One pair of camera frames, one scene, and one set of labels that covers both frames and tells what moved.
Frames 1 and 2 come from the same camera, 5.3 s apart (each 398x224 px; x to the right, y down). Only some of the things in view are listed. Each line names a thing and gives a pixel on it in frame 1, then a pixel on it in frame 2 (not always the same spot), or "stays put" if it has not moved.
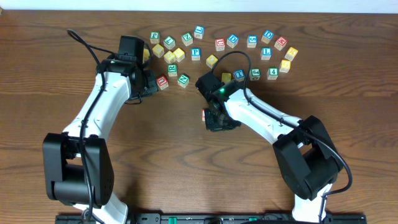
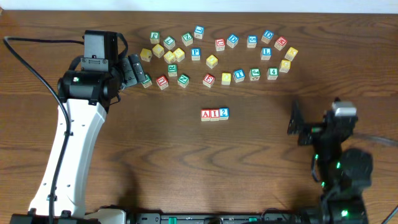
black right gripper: [211, 124] to [296, 122]
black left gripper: [153, 86] to [130, 78]
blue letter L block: [265, 53] stays put
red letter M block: [280, 43] stays put
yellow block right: [180, 54] stays put
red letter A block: [203, 115] stays put
